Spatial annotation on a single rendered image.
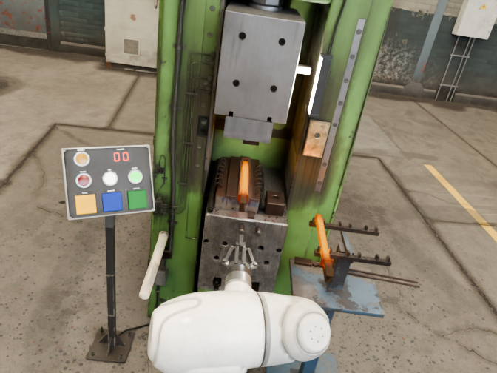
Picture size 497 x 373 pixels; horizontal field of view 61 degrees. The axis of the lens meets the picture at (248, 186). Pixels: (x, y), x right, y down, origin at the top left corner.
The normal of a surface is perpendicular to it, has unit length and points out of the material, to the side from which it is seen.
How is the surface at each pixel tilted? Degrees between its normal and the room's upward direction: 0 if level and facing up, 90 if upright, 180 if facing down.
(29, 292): 0
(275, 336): 52
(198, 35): 90
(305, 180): 90
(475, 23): 90
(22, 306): 0
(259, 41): 90
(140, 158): 60
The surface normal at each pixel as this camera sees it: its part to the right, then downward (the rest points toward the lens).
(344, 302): 0.14, -0.86
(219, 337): 0.19, -0.19
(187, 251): -0.02, 0.49
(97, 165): 0.42, 0.00
